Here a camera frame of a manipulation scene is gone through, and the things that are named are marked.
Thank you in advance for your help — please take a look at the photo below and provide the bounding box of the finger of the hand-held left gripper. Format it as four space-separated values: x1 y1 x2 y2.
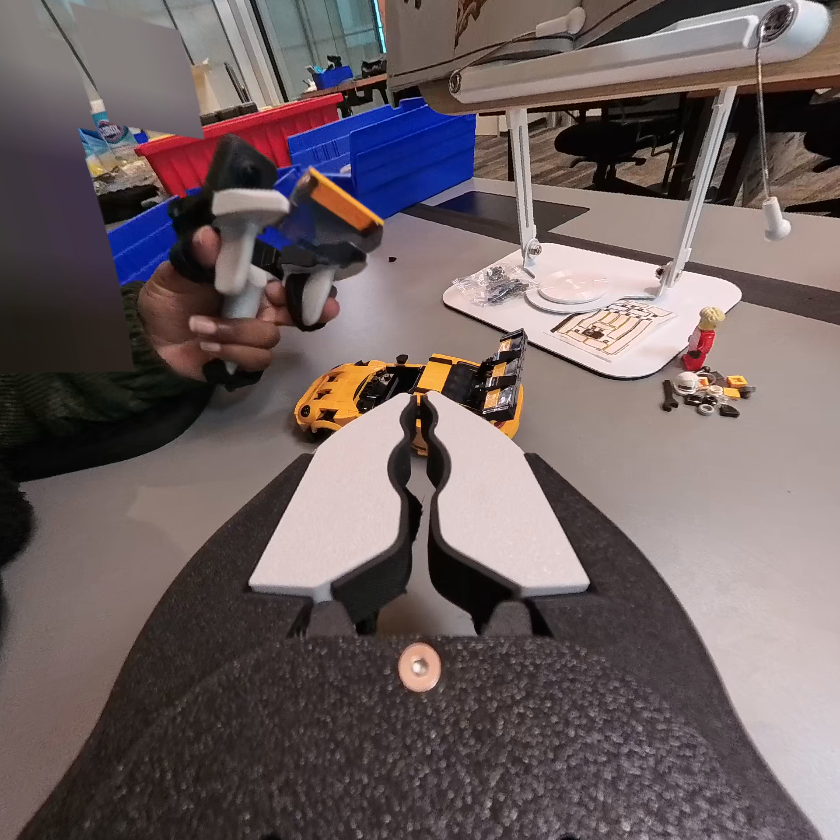
281 241 368 280
210 188 291 228

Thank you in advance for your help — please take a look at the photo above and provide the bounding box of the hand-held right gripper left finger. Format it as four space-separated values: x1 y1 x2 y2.
248 394 422 635

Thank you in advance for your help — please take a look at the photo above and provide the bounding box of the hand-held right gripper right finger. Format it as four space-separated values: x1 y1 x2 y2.
420 392 592 637

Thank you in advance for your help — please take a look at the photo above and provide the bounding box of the dark transparent lego windshield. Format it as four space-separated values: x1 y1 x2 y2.
276 190 385 265

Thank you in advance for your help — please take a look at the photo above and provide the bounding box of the yellow lego car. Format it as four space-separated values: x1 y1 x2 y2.
294 354 526 455

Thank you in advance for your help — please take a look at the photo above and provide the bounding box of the yellow black lego spoiler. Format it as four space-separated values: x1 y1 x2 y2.
482 328 529 421

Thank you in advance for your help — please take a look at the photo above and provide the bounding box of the person's left forearm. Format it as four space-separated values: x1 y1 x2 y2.
0 282 217 454

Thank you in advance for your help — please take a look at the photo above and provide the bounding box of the plastic bag of lego parts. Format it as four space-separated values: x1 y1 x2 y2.
451 262 540 308

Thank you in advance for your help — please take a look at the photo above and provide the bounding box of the lego sticker sheet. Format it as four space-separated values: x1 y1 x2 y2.
545 298 678 361

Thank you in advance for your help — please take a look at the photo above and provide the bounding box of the lego instruction booklet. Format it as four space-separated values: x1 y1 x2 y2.
386 0 592 93

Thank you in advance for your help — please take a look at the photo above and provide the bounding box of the red lego minifigure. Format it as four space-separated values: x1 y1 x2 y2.
681 306 726 371

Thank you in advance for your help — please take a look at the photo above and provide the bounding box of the person's left hand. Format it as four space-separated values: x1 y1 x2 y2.
138 226 342 385

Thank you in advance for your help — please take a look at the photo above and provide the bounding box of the red storage bin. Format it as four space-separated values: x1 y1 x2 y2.
134 94 343 198

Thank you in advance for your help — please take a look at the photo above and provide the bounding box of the black ribbed object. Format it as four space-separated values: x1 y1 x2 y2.
98 184 161 224

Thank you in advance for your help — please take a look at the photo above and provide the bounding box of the disinfectant wipes tub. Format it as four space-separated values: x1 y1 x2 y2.
79 108 148 178

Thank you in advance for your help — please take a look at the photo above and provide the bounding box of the white book stand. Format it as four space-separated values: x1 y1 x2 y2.
387 0 831 380

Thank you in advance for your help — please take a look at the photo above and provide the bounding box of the black office chair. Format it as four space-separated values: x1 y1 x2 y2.
556 121 664 188

